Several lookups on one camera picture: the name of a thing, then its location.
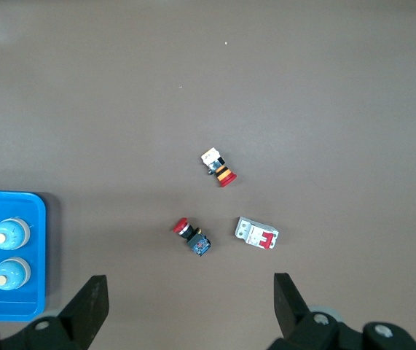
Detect red button black blue body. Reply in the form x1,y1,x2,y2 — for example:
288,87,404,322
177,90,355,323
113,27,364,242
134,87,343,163
172,217,212,258

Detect white red circuit breaker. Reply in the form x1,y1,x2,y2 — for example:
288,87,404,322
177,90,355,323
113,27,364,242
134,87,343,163
235,216,280,251

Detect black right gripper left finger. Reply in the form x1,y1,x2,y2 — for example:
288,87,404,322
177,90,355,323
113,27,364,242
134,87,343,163
0,275,109,350

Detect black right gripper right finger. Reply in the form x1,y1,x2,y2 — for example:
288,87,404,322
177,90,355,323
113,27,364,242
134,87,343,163
267,272,416,350

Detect red button orange yellow body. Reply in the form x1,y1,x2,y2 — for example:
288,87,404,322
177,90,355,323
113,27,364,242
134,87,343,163
200,147,238,189

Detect light blue desk bell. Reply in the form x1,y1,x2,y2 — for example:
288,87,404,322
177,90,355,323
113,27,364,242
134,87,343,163
0,217,32,252
0,257,32,292

